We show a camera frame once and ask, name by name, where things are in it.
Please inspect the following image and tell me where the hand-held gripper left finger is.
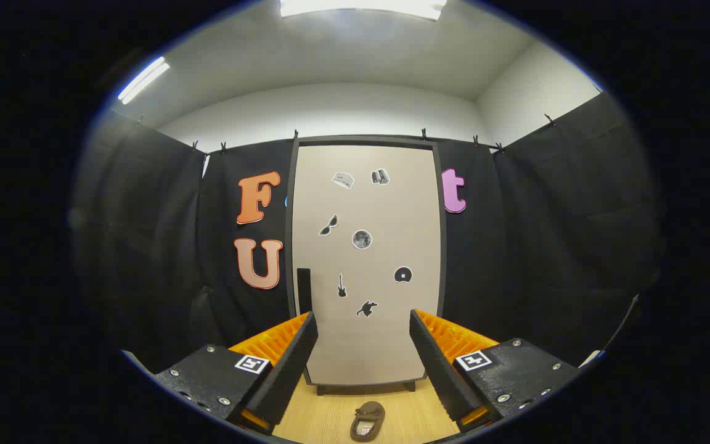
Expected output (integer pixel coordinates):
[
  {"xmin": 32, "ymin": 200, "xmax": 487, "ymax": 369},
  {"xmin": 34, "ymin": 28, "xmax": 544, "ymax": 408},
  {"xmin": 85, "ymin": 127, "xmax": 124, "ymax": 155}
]
[{"xmin": 155, "ymin": 311, "xmax": 319, "ymax": 435}]

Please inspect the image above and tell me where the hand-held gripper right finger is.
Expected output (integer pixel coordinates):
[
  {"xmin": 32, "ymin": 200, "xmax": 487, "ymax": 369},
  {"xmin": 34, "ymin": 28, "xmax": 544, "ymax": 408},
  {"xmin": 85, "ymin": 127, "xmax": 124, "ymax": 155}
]
[{"xmin": 409, "ymin": 308, "xmax": 581, "ymax": 432}]

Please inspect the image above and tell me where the dark grey shoe cabinet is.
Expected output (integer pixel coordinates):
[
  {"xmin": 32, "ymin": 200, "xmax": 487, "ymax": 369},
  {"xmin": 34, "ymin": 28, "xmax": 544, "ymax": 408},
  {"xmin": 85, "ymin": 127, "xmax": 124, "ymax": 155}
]
[{"xmin": 285, "ymin": 136, "xmax": 448, "ymax": 396}]

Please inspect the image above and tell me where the brown fuzzy shoe with bow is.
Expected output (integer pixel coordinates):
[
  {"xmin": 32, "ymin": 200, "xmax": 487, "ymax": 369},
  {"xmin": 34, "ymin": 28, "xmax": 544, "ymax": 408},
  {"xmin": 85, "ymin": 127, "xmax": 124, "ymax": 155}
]
[{"xmin": 350, "ymin": 401, "xmax": 386, "ymax": 443}]

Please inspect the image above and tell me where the black door handle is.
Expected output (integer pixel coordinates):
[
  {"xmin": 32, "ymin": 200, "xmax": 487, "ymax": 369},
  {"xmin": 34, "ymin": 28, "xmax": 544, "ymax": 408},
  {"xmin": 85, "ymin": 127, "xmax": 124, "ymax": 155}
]
[{"xmin": 296, "ymin": 268, "xmax": 312, "ymax": 315}]

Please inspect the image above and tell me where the black backdrop cloth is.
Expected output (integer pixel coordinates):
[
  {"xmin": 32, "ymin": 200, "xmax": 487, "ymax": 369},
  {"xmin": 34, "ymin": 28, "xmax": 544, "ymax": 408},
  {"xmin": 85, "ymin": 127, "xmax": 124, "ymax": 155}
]
[{"xmin": 75, "ymin": 92, "xmax": 664, "ymax": 377}]

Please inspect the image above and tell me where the long ceiling light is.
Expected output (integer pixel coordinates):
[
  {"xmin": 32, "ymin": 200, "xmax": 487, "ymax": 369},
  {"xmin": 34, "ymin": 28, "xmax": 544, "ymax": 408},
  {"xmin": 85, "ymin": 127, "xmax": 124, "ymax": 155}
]
[
  {"xmin": 279, "ymin": 0, "xmax": 448, "ymax": 21},
  {"xmin": 117, "ymin": 57, "xmax": 171, "ymax": 105}
]

